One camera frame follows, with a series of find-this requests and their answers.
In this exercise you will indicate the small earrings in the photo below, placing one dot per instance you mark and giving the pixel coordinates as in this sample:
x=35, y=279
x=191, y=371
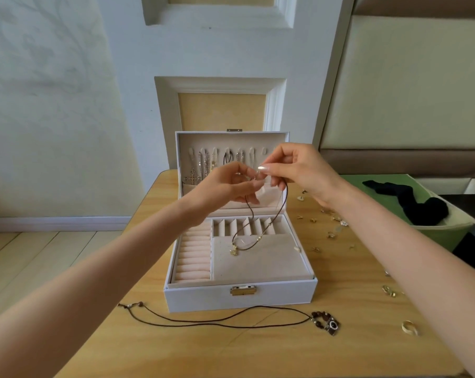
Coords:
x=389, y=291

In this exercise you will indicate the beige padded wall panel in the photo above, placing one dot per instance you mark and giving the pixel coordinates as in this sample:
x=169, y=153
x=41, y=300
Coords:
x=411, y=74

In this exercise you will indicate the person's left forearm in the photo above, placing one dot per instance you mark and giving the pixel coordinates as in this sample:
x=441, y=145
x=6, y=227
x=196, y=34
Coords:
x=88, y=303

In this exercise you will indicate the black low cabinet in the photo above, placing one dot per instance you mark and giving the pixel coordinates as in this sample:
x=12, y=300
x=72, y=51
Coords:
x=474, y=248

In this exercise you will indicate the person's left hand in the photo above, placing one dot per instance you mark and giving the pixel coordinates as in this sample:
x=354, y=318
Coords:
x=226, y=189

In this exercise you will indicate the person's right hand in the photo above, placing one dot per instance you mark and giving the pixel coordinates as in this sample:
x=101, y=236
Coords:
x=308, y=169

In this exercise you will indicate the person's right forearm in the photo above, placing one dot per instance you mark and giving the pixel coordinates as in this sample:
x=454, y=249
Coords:
x=426, y=271

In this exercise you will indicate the white jewelry box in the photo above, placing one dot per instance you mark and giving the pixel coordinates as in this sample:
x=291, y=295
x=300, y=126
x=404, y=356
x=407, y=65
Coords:
x=261, y=260

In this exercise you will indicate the black cloth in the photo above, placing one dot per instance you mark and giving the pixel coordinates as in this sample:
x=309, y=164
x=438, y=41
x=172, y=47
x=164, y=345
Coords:
x=422, y=208

